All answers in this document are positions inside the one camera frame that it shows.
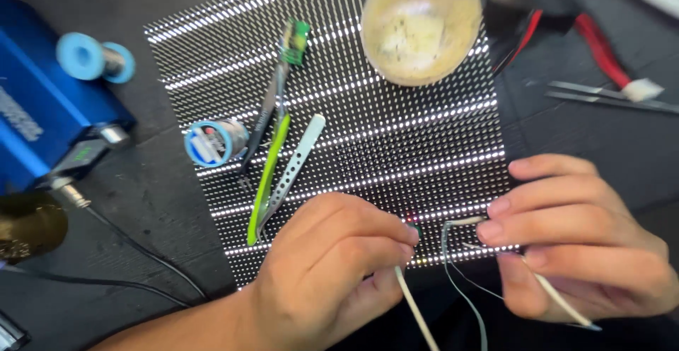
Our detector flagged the small green circuit board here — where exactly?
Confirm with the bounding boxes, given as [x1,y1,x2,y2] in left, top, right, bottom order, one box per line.
[279,18,312,67]

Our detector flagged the person's left hand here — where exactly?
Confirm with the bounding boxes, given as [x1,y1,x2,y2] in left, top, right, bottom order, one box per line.
[248,193,421,351]

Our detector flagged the green tweezers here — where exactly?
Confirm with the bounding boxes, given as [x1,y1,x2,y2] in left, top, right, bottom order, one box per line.
[246,112,292,247]

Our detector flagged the silver metal tweezers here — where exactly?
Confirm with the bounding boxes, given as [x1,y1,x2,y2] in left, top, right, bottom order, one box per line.
[545,80,679,115]

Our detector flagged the glowing LED matrix panel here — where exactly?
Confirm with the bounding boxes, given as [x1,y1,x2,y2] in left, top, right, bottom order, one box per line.
[143,0,523,291]

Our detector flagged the red cable with white connector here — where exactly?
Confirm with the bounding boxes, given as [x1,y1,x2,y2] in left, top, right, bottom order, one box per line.
[574,14,665,103]

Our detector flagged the black tweezers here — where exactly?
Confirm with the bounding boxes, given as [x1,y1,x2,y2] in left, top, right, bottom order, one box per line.
[240,62,291,175]

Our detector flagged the blue soldering station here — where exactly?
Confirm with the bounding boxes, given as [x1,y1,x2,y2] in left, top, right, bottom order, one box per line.
[0,0,137,195]

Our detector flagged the labelled blue solder spool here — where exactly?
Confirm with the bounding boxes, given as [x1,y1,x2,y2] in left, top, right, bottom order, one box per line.
[184,118,250,169]

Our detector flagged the grey metal object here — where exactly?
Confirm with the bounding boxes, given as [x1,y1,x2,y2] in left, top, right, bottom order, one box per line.
[0,311,30,351]

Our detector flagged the black and red tool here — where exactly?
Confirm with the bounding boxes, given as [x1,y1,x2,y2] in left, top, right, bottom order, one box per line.
[482,0,584,77]

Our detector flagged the white perforated tweezers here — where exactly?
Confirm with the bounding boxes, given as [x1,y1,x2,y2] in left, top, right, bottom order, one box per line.
[257,113,326,241]

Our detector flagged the black cable with metal plug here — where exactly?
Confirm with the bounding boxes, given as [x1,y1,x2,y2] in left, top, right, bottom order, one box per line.
[50,177,209,301]

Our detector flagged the person's right hand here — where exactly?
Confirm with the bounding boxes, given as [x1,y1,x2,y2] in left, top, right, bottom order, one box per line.
[476,154,679,323]

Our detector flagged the light blue solder spool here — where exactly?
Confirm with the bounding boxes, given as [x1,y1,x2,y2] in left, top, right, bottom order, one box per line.
[56,32,136,84]

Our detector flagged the thin grey wire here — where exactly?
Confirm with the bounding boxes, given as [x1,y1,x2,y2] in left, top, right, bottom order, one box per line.
[440,216,490,351]

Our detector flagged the brass tip cleaner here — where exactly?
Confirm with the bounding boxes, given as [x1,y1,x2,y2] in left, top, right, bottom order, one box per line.
[0,191,69,265]

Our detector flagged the beige round bowl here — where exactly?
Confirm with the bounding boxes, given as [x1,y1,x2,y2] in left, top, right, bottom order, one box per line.
[360,0,483,88]

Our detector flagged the thin black cable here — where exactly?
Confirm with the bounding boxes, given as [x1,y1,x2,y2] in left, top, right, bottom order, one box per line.
[0,265,193,309]

